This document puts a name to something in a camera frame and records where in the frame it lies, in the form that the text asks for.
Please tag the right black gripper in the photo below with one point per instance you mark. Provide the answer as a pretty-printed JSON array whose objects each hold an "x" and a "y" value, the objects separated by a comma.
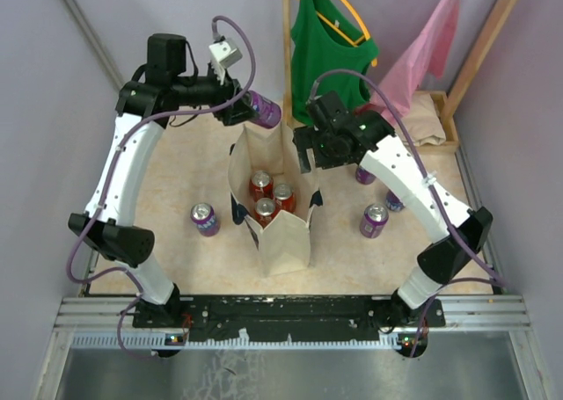
[{"x": 306, "y": 138}]

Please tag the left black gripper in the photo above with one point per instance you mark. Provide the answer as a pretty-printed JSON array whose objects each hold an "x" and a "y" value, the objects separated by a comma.
[{"x": 237, "y": 111}]

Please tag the purple fanta can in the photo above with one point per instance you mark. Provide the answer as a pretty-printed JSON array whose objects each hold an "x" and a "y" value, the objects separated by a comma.
[
  {"x": 364, "y": 177},
  {"x": 374, "y": 219},
  {"x": 267, "y": 113},
  {"x": 393, "y": 203},
  {"x": 205, "y": 219}
]

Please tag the beige canvas tote bag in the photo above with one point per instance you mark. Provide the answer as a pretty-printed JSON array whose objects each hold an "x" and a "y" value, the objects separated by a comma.
[{"x": 273, "y": 198}]

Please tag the red Coke can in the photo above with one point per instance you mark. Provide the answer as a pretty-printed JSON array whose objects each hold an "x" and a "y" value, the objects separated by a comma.
[
  {"x": 285, "y": 198},
  {"x": 261, "y": 185},
  {"x": 265, "y": 211}
]

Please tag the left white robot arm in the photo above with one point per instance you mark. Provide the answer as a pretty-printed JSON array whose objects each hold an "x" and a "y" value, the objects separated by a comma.
[{"x": 107, "y": 222}]

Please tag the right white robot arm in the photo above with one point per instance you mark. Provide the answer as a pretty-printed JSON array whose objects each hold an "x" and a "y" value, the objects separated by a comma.
[{"x": 456, "y": 232}]

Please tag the green tank top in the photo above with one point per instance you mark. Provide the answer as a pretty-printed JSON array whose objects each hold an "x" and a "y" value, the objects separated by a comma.
[{"x": 324, "y": 39}]

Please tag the folded beige cloth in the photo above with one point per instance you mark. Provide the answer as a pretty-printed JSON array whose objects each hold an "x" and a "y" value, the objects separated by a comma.
[{"x": 422, "y": 122}]

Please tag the wooden clothes rack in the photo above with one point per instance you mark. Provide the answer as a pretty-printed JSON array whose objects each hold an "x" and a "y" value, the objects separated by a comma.
[{"x": 446, "y": 103}]

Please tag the yellow clothes hanger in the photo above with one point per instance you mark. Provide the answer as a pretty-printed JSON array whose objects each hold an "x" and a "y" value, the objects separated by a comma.
[{"x": 347, "y": 17}]

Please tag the pink shirt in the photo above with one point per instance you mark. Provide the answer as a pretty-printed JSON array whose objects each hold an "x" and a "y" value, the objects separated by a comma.
[{"x": 427, "y": 54}]

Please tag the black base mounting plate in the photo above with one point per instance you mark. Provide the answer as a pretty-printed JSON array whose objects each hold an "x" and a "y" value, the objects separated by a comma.
[{"x": 278, "y": 318}]

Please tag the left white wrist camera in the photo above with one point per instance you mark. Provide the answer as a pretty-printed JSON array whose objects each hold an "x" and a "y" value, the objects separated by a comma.
[{"x": 223, "y": 54}]

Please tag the aluminium frame rail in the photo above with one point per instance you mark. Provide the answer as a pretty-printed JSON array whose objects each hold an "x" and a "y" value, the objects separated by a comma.
[{"x": 107, "y": 322}]

